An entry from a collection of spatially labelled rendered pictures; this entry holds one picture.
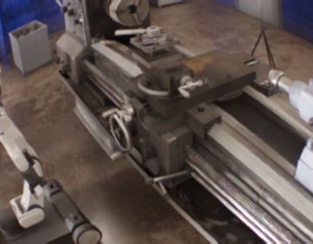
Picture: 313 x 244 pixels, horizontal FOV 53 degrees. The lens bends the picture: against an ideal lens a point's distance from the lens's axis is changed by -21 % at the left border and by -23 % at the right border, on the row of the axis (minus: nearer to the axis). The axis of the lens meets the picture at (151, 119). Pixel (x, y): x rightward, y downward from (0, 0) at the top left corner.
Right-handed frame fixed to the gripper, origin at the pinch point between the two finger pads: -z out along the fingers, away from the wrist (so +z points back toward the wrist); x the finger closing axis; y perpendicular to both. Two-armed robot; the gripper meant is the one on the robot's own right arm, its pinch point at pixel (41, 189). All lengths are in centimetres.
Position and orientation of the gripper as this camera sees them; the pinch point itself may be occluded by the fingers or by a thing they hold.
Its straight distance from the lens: 187.2
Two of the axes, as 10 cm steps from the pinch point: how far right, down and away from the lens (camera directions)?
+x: 7.6, -5.7, 3.2
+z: -2.7, -7.2, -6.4
